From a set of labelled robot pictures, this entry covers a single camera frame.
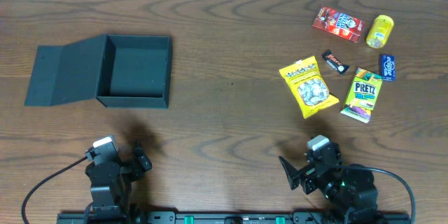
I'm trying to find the blue Eclipse mint tin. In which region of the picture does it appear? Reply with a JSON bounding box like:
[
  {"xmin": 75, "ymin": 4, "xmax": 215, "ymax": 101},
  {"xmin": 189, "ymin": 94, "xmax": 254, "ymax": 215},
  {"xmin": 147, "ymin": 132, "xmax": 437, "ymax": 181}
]
[{"xmin": 380, "ymin": 54, "xmax": 396, "ymax": 81}]

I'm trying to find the black Mars chocolate bar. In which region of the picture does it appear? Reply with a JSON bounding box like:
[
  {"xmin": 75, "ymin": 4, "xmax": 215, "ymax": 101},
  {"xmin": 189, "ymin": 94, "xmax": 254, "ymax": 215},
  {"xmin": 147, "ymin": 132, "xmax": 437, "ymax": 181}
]
[{"xmin": 322, "ymin": 50, "xmax": 349, "ymax": 75}]

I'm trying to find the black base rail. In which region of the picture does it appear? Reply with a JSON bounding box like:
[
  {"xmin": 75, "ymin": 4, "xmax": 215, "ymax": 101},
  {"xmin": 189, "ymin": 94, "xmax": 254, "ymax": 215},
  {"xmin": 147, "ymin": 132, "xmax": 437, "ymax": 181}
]
[{"xmin": 56, "ymin": 211, "xmax": 410, "ymax": 224}]

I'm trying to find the black cable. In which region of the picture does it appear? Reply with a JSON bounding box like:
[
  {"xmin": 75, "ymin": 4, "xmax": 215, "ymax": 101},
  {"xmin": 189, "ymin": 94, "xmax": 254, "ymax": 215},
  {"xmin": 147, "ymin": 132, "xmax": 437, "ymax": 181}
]
[
  {"xmin": 21, "ymin": 156, "xmax": 89, "ymax": 224},
  {"xmin": 341, "ymin": 165, "xmax": 417, "ymax": 222}
]

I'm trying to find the right black cable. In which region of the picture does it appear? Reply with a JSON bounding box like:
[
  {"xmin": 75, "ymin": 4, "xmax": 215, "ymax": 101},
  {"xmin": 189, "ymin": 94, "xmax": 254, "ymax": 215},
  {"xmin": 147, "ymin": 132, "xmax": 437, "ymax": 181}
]
[{"xmin": 341, "ymin": 165, "xmax": 417, "ymax": 222}]

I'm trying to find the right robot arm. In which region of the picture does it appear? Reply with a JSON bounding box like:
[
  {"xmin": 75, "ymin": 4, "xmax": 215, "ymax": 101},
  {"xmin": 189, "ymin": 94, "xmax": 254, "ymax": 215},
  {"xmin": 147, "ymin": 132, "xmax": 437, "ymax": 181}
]
[{"xmin": 279, "ymin": 139, "xmax": 379, "ymax": 223}]

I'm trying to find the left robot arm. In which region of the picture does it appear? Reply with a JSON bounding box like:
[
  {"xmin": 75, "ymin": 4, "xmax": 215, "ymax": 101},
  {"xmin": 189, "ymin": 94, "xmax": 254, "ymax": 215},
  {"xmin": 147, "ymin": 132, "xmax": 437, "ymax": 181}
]
[{"xmin": 83, "ymin": 142, "xmax": 152, "ymax": 223}]

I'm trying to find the left black cable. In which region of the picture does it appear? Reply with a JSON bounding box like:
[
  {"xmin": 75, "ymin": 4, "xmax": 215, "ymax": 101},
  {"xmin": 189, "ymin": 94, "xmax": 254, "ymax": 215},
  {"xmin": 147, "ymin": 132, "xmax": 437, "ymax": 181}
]
[{"xmin": 21, "ymin": 156, "xmax": 89, "ymax": 224}]

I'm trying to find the yellow plastic canister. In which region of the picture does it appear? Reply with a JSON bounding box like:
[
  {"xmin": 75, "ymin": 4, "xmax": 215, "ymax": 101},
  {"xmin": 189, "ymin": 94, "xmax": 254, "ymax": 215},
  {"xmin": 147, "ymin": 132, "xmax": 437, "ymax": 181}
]
[{"xmin": 366, "ymin": 15, "xmax": 394, "ymax": 48}]

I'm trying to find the black gift box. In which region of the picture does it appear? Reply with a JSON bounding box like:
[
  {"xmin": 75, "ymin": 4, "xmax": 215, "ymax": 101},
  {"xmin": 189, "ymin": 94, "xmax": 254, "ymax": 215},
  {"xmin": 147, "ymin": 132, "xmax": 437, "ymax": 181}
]
[{"xmin": 24, "ymin": 34, "xmax": 173, "ymax": 109}]

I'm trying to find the green Pretz snack box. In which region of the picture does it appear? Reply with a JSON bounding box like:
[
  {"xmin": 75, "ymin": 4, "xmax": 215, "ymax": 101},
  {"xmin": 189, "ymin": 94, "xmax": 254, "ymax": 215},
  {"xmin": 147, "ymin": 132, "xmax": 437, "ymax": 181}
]
[{"xmin": 340, "ymin": 67, "xmax": 383, "ymax": 123}]

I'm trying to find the red Hello Panda box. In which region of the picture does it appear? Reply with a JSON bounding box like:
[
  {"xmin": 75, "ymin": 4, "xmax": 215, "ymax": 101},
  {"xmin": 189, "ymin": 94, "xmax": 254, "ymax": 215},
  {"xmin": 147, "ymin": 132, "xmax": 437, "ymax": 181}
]
[{"xmin": 312, "ymin": 6, "xmax": 365, "ymax": 43}]

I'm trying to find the yellow candy bag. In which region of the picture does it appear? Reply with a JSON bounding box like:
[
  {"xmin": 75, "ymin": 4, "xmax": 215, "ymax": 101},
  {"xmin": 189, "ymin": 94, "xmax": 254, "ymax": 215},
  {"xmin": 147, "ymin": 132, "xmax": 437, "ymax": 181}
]
[{"xmin": 279, "ymin": 55, "xmax": 340, "ymax": 119}]

